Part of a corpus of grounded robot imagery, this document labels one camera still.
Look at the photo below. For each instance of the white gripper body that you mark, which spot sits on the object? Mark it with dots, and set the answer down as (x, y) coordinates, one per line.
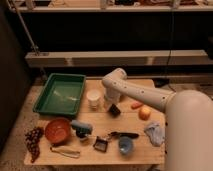
(111, 97)

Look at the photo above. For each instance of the black eraser block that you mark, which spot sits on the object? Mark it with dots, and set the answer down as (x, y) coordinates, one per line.
(114, 110)

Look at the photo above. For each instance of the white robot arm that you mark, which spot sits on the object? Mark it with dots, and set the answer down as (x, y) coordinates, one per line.
(188, 118)

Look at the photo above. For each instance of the white cup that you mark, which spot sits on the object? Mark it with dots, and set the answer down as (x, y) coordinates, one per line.
(93, 96)

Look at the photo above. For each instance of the orange carrot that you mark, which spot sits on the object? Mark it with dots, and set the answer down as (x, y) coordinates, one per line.
(136, 105)

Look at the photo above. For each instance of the yellow red apple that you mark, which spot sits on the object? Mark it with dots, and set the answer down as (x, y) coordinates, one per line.
(144, 113)

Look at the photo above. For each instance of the teal stapler tool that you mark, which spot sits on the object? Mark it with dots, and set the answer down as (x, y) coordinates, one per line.
(82, 129)

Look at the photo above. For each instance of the green plastic tray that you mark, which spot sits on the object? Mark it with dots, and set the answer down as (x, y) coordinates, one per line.
(61, 95)

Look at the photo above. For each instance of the small dark square box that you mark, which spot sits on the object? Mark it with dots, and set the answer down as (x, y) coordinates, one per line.
(100, 144)

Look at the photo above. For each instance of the blue cup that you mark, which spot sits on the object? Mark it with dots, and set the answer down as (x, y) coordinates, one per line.
(125, 145)

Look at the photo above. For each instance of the blue grey cloth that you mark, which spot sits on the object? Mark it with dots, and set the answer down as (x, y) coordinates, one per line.
(155, 133)

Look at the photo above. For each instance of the orange bowl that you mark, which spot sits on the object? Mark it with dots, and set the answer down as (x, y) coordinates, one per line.
(58, 130)

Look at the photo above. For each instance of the white lower shelf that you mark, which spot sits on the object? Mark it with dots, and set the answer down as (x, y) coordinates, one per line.
(118, 58)

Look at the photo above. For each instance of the dark grape bunch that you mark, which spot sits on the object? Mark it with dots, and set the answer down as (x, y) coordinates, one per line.
(32, 139)

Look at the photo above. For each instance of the metal pole stand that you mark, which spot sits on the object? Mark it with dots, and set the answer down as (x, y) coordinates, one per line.
(34, 47)

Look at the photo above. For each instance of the black handled tool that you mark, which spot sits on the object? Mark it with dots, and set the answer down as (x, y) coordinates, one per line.
(121, 134)

